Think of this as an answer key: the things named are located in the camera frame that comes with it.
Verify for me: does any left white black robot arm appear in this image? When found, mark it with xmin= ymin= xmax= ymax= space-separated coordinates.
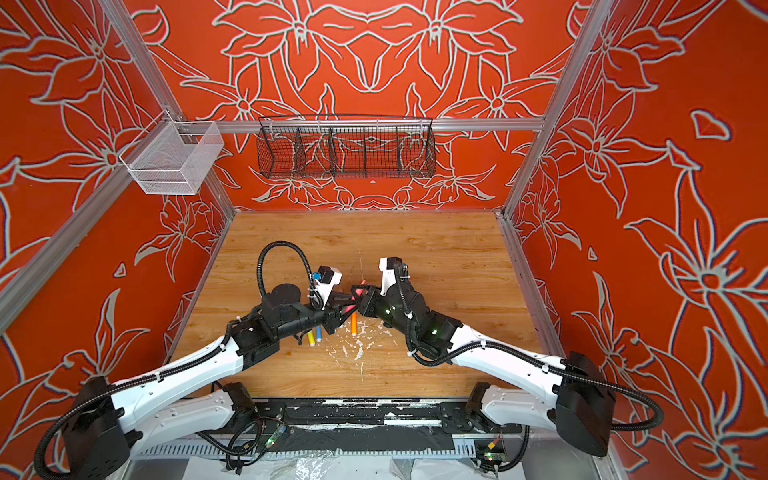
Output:
xmin=33 ymin=284 xmax=359 ymax=479

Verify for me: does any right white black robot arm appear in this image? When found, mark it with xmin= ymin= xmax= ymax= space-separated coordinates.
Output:
xmin=353 ymin=285 xmax=664 ymax=457

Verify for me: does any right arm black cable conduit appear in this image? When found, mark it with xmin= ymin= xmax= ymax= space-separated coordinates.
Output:
xmin=392 ymin=269 xmax=666 ymax=433

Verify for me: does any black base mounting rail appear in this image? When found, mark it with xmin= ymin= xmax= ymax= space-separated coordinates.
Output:
xmin=201 ymin=397 xmax=523 ymax=455

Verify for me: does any clear plastic bin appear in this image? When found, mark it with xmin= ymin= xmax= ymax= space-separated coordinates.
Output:
xmin=118 ymin=111 xmax=224 ymax=195

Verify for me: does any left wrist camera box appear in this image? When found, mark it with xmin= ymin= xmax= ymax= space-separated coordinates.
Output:
xmin=309 ymin=265 xmax=342 ymax=309

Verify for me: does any pink marker pen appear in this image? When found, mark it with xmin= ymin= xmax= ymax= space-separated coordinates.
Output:
xmin=351 ymin=280 xmax=366 ymax=298

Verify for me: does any black wire mesh basket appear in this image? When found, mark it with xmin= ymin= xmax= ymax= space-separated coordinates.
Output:
xmin=256 ymin=115 xmax=437 ymax=180

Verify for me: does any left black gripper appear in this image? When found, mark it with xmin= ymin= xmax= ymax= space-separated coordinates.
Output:
xmin=278 ymin=296 xmax=355 ymax=340

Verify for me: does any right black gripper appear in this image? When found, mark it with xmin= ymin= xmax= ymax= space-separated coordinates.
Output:
xmin=346 ymin=284 xmax=419 ymax=342

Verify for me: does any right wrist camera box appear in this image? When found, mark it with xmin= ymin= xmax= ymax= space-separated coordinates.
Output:
xmin=379 ymin=257 xmax=402 ymax=296

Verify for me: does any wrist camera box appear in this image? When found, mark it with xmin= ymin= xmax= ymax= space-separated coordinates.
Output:
xmin=379 ymin=257 xmax=402 ymax=296
xmin=309 ymin=265 xmax=342 ymax=309

